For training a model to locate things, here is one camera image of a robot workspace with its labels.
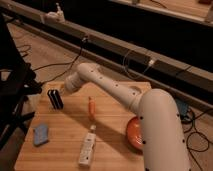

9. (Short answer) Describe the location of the black whiteboard eraser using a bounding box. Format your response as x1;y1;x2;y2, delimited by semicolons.
47;89;63;109

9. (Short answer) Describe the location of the black cables right floor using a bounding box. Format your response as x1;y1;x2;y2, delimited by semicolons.
179;108;213;171

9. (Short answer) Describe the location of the long metal rail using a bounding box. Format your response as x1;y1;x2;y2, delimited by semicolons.
0;0;213;110

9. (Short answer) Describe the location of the white tube bottle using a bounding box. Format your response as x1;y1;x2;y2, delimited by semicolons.
78;125;96;167

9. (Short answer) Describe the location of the orange carrot toy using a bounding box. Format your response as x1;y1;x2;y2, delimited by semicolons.
88;97;96;120

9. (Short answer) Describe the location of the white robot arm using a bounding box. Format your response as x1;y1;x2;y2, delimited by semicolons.
65;63;191;171

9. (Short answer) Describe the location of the white cable with plug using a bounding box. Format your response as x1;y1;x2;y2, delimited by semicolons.
122;49;156;81

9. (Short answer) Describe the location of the blue sponge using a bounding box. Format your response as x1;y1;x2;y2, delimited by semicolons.
33;124;48;146

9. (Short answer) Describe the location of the blue box on floor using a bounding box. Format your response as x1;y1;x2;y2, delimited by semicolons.
176;99;189;119

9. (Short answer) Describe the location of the white object on rail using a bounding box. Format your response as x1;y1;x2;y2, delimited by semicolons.
45;4;65;22

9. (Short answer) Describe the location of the black cable on floor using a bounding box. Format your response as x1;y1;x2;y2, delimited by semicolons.
31;36;90;85

